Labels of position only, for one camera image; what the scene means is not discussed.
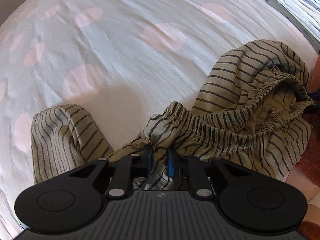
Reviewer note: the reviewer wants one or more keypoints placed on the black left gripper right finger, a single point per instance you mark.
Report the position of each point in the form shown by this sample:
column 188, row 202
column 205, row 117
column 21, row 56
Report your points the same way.
column 191, row 168

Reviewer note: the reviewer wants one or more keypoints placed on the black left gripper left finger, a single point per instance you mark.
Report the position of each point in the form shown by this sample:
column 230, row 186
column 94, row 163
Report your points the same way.
column 127, row 169

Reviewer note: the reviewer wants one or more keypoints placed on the beige striped shorts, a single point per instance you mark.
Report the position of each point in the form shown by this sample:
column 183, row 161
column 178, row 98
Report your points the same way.
column 248, row 111

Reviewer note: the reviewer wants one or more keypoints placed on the white pink dotted bedsheet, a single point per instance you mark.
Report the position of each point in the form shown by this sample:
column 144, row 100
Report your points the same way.
column 124, row 61

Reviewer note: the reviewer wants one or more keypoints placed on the red orange cloth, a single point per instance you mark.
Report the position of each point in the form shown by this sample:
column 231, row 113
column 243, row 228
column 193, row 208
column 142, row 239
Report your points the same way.
column 305, row 177

